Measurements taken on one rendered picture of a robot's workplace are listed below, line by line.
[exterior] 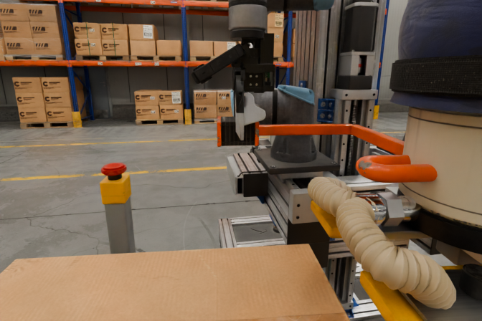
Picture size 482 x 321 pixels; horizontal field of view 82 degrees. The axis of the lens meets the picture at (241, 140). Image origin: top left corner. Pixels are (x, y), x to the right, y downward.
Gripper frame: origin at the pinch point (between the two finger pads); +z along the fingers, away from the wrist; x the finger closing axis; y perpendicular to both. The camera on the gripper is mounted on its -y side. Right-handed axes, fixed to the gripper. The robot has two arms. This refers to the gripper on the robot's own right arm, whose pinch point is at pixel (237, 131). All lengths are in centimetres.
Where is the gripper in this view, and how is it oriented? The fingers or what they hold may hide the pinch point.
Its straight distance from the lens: 59.6
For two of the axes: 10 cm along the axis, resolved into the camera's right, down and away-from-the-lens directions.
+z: 0.0, 9.7, 2.3
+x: -0.7, -2.3, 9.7
